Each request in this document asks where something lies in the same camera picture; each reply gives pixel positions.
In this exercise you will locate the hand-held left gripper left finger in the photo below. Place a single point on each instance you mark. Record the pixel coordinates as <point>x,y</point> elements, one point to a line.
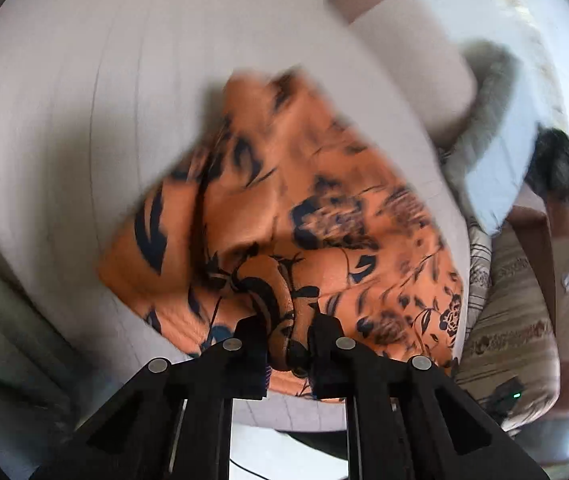
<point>253,367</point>

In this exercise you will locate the grey-blue pillow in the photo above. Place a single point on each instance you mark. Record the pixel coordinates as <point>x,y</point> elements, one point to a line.
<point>497,145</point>

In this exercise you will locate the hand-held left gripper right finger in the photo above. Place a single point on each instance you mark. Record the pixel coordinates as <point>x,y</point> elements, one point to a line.
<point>322,360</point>

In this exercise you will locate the striped beige sofa cushion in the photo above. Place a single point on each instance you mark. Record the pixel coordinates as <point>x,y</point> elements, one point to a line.
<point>512,330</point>

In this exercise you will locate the striped floral pillow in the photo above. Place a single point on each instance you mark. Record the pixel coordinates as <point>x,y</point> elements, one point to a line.
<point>479,265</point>

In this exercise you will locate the black fur hat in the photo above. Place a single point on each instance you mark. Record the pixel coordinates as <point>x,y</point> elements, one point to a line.
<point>559,170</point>

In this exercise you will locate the orange floral long-sleeved shirt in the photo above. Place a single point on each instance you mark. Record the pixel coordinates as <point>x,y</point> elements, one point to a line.
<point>314,220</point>

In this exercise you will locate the dark flat rectangular device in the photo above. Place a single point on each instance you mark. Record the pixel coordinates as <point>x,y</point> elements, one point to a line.
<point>505,395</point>

